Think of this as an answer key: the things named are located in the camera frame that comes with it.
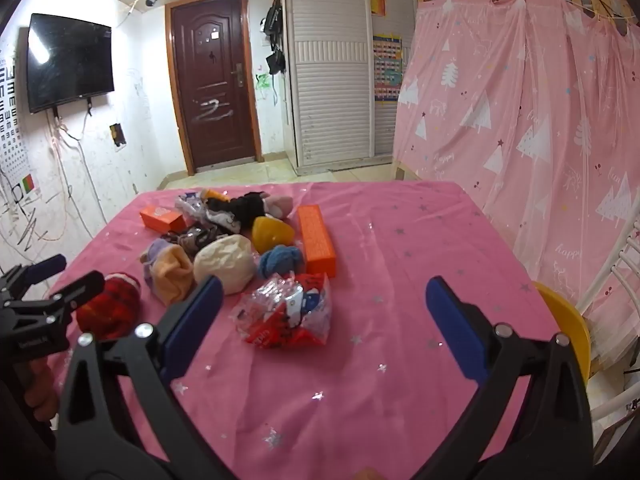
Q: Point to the long orange box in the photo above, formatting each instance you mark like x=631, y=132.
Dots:
x=317, y=245

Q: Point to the eye chart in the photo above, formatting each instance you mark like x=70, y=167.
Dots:
x=9, y=120

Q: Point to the wall socket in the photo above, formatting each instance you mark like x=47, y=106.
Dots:
x=117, y=135

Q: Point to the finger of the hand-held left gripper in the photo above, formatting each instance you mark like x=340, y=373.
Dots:
x=77, y=297
x=42, y=269

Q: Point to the white chair orange seat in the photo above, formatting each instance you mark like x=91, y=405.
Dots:
x=615, y=280

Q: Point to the person's left hand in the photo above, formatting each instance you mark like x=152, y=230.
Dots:
x=41, y=390

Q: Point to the peach purple sock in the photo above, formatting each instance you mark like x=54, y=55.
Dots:
x=172, y=275

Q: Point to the black hanging bag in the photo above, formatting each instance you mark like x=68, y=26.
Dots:
x=273, y=15
x=276, y=60

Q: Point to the pink star tablecloth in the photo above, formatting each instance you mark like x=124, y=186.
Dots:
x=350, y=400

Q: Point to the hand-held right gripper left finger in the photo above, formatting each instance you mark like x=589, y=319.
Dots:
x=195, y=320

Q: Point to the red plaid sock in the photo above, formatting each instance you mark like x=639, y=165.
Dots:
x=112, y=305

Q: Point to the yellow sock ball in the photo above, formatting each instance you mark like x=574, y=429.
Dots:
x=272, y=235

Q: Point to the red green flag sticker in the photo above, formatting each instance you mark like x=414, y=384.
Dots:
x=30, y=183

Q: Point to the blue sock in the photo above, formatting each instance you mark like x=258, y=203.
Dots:
x=280, y=260

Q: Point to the dark brown door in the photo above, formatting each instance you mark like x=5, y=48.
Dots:
x=215, y=85

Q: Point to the cream sock ball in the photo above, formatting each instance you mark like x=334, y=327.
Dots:
x=225, y=265

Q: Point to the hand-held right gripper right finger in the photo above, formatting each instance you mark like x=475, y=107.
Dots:
x=455, y=330

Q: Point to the small orange poster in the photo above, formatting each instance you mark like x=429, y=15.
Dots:
x=378, y=6

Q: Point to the small orange box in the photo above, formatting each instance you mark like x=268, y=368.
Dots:
x=160, y=217

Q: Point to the yellow plastic bin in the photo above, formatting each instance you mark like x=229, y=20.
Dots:
x=565, y=325

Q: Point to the colourful grid poster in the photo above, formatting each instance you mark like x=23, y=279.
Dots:
x=387, y=67

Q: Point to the white louvered door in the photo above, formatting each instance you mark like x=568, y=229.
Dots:
x=330, y=85

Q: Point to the black patterned sock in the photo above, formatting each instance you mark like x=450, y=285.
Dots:
x=245, y=207

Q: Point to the black wall television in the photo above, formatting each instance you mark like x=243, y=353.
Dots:
x=70, y=62

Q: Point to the red clear snack wrapper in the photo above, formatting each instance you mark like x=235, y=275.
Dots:
x=285, y=315

